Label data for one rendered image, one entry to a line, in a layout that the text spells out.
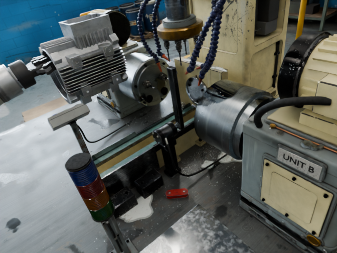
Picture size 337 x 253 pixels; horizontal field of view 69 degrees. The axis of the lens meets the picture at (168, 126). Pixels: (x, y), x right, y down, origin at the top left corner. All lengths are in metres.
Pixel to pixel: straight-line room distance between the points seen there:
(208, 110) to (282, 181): 0.32
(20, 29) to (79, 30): 5.64
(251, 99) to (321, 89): 0.28
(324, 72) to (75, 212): 0.94
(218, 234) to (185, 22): 0.71
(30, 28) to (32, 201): 5.46
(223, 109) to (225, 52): 0.40
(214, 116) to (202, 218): 0.32
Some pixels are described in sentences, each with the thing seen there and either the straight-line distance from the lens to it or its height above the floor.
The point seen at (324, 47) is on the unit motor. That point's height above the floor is 1.35.
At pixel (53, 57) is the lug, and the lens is 0.74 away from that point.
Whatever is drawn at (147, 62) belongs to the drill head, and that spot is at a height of 1.15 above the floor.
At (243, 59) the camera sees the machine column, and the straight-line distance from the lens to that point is 1.10.
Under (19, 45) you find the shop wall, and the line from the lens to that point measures 6.44.
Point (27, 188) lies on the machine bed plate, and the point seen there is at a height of 0.80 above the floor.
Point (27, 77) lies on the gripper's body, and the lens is 0.78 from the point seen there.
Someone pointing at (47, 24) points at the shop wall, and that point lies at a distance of 6.50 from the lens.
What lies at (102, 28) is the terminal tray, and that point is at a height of 1.41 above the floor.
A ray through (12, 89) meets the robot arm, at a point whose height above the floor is 1.34.
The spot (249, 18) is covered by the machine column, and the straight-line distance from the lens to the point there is 1.05.
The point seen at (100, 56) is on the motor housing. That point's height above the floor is 1.35.
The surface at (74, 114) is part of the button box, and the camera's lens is 1.14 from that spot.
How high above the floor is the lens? 1.56
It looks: 35 degrees down
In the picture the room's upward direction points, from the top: 11 degrees counter-clockwise
